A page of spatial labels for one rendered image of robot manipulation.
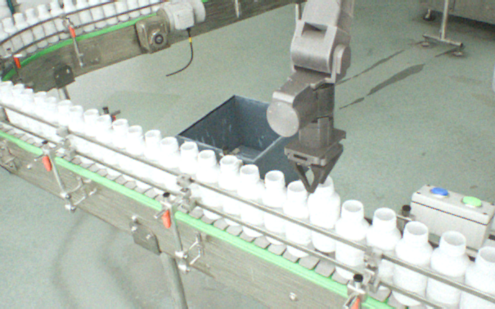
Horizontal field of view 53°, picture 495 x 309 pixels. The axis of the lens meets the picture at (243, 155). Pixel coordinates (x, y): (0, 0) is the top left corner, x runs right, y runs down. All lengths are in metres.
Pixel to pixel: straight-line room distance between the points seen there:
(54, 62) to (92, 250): 0.97
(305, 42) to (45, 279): 2.15
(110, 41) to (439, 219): 1.91
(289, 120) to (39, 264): 2.21
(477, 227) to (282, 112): 0.46
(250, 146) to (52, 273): 1.30
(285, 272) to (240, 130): 0.89
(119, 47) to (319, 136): 1.88
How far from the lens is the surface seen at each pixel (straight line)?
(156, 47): 2.53
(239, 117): 1.83
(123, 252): 2.67
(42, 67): 2.44
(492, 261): 0.90
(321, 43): 0.75
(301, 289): 1.08
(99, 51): 2.55
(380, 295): 1.00
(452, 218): 1.02
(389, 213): 0.93
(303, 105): 0.74
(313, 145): 0.82
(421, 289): 0.96
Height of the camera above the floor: 1.76
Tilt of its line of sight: 34 degrees down
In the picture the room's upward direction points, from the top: 7 degrees counter-clockwise
